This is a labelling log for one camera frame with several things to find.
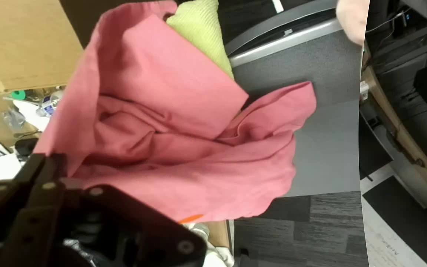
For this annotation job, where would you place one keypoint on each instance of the yellow-green towel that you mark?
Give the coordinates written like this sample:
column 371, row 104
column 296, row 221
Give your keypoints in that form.
column 198, row 22

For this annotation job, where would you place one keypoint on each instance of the pink t-shirt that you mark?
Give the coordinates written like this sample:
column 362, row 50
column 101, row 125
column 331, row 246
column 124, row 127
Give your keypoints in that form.
column 150, row 114

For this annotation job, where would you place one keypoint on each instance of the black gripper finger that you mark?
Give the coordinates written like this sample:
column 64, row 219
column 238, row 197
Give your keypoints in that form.
column 41, row 176

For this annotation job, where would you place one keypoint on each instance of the grey office chair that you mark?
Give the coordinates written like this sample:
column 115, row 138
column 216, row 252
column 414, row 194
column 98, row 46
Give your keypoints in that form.
column 273, row 43

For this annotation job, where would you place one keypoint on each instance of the peach t-shirt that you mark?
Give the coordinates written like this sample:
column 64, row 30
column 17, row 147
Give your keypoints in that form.
column 353, row 16

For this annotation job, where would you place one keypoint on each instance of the brown cardboard box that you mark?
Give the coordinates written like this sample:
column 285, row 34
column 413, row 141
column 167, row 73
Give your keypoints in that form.
column 38, row 49

